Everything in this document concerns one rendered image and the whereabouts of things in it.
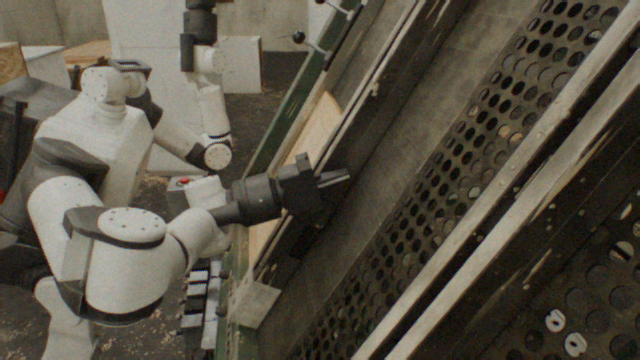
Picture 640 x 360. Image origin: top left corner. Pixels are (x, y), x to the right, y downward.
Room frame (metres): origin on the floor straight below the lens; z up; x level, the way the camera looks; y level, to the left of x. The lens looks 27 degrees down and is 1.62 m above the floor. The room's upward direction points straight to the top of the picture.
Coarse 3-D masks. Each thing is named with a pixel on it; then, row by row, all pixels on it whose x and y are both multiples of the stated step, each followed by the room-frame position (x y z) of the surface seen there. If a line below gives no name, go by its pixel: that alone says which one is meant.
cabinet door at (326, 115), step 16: (320, 112) 1.08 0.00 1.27; (336, 112) 0.96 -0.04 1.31; (304, 128) 1.13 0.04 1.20; (320, 128) 1.01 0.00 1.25; (304, 144) 1.06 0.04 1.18; (320, 144) 0.95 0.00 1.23; (288, 160) 1.10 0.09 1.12; (272, 224) 0.93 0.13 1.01; (256, 240) 0.96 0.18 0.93; (256, 256) 0.89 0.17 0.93
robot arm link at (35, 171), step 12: (36, 156) 0.57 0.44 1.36; (24, 168) 0.57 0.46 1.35; (36, 168) 0.56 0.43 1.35; (48, 168) 0.55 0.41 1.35; (60, 168) 0.56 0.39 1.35; (24, 180) 0.55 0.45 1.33; (36, 180) 0.53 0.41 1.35; (84, 180) 0.55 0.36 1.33; (12, 192) 0.55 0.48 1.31; (24, 192) 0.52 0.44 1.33; (12, 204) 0.54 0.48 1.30; (24, 204) 0.54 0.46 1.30; (12, 216) 0.53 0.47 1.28; (24, 216) 0.53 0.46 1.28
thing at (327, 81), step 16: (368, 0) 1.17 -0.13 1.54; (384, 0) 1.17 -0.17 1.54; (368, 16) 1.17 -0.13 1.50; (352, 32) 1.16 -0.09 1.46; (352, 48) 1.16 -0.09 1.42; (336, 64) 1.15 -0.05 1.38; (320, 80) 1.16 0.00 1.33; (336, 80) 1.15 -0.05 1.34; (320, 96) 1.15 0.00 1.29; (304, 112) 1.14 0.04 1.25; (288, 144) 1.13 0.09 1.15; (272, 176) 1.12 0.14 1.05
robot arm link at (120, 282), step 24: (192, 216) 0.54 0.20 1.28; (168, 240) 0.43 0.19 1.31; (192, 240) 0.47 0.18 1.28; (96, 264) 0.38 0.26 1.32; (120, 264) 0.37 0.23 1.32; (144, 264) 0.38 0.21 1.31; (168, 264) 0.40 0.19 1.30; (192, 264) 0.45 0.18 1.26; (96, 288) 0.37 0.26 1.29; (120, 288) 0.37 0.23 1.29; (144, 288) 0.38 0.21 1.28; (168, 288) 0.40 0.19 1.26; (96, 312) 0.36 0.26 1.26; (120, 312) 0.36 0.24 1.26; (144, 312) 0.38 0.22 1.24
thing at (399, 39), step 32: (416, 0) 0.77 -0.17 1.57; (448, 0) 0.74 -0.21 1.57; (416, 32) 0.73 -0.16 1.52; (448, 32) 0.74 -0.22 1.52; (384, 64) 0.72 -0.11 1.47; (416, 64) 0.73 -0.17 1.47; (384, 96) 0.72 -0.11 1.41; (352, 128) 0.71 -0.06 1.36; (384, 128) 0.72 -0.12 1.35; (320, 160) 0.74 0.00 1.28; (352, 160) 0.71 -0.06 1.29; (320, 192) 0.70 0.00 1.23; (288, 224) 0.70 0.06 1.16; (320, 224) 0.70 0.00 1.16; (288, 256) 0.69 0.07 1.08; (256, 288) 0.68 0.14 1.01; (256, 320) 0.68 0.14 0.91
